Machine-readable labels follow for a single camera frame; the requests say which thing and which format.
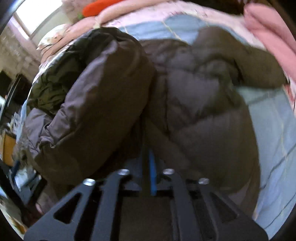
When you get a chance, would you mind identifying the long pink pillow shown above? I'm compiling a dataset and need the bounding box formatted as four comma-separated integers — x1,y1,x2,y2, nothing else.
39,1,163,64

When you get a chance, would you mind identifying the blue and pink quilt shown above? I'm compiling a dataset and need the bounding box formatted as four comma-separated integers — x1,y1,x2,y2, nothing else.
16,1,296,239

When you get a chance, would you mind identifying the orange carrot plush toy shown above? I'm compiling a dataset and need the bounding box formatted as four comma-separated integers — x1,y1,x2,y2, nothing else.
81,0,122,18

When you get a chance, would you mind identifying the floral lace curtain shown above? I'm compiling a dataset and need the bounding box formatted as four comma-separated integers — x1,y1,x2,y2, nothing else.
1,26,41,82

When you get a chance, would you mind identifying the floral white pillow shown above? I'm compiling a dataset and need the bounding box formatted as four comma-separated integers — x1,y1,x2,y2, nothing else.
37,24,71,50

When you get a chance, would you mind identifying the dark brown puffer jacket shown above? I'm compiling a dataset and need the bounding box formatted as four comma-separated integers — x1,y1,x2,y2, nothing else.
21,27,287,213

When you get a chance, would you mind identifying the wooden bedside cabinet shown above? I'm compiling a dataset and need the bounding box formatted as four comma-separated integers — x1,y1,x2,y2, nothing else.
0,131,16,167

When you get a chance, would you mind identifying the pink folded blanket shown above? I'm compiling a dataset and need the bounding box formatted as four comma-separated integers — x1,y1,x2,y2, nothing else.
243,3,295,84

